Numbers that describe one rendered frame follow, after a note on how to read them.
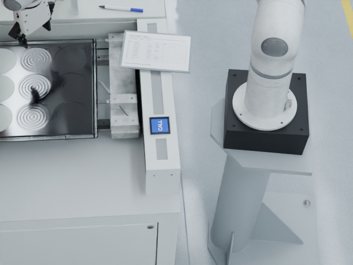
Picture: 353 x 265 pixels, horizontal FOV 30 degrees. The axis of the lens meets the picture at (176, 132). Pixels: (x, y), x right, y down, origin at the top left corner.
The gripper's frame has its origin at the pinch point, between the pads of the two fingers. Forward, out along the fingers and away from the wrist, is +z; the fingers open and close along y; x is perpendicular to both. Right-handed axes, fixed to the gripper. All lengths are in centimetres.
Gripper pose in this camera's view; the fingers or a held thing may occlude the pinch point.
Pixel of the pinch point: (34, 34)
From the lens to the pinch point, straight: 200.7
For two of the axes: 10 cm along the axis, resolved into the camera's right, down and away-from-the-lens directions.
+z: -0.6, 5.4, 8.4
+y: 6.4, -6.3, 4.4
